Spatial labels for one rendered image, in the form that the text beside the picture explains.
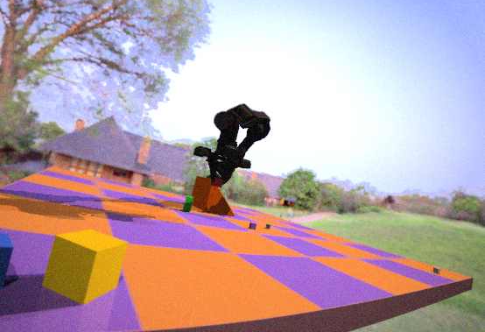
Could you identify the yellow cube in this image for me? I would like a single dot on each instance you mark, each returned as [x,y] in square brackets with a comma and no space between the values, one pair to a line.
[84,265]

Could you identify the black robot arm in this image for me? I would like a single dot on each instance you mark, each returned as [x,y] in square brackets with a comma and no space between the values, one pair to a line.
[227,122]

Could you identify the blue block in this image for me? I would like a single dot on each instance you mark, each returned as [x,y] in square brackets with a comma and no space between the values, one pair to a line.
[6,249]

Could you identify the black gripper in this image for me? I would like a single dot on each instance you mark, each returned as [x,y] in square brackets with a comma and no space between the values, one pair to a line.
[212,158]

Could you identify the green block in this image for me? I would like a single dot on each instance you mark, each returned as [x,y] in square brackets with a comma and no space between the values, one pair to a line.
[187,207]
[189,200]

